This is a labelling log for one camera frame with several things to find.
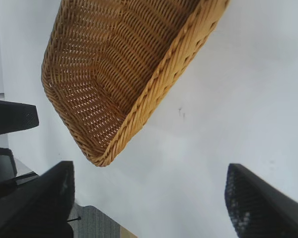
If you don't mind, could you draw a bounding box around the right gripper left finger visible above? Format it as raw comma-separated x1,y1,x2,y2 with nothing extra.
0,160,75,238

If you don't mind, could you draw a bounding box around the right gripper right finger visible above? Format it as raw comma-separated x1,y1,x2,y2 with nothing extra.
224,163,298,238

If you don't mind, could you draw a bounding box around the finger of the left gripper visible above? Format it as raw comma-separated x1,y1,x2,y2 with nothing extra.
0,98,40,138
0,147,17,186

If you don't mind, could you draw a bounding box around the tan woven wicker basket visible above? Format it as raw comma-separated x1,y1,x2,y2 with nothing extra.
41,0,231,167

